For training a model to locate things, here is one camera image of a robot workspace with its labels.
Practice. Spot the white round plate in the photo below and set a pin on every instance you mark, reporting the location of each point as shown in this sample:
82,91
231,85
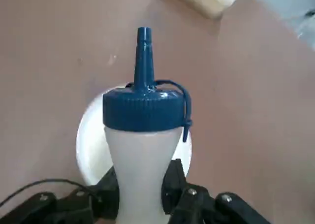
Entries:
91,135

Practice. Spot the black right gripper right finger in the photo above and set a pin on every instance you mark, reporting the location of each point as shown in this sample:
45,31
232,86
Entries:
174,189

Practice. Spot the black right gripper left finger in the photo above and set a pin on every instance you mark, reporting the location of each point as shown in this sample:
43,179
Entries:
108,199

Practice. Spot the transparent sauce bottle blue cap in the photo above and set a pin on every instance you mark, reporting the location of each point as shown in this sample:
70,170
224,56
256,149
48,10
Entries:
140,160

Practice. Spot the white rectangular lidded box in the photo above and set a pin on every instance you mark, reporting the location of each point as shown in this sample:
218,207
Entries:
204,0

